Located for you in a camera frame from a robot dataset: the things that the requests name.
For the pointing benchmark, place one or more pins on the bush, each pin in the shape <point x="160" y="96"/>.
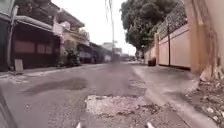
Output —
<point x="70" y="53"/>

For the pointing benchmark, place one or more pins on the robot's own part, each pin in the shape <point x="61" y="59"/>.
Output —
<point x="78" y="125"/>
<point x="150" y="125"/>

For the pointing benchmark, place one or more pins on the grey asphalt road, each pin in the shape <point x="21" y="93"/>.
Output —
<point x="110" y="83"/>

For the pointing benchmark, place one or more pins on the rubble strip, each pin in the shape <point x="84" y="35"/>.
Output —
<point x="210" y="100"/>

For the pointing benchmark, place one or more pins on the pole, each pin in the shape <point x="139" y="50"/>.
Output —
<point x="112" y="30"/>

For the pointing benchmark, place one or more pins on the dark building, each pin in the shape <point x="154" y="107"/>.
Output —
<point x="33" y="43"/>

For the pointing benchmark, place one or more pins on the row of buildings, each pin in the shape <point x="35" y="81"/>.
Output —
<point x="100" y="51"/>

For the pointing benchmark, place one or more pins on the beige building with balcony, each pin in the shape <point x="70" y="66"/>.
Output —
<point x="71" y="33"/>

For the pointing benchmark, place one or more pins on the pale board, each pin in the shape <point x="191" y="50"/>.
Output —
<point x="18" y="66"/>

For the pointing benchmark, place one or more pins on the large tree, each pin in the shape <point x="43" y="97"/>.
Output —
<point x="143" y="20"/>

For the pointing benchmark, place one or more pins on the orange wall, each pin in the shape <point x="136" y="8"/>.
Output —
<point x="180" y="46"/>

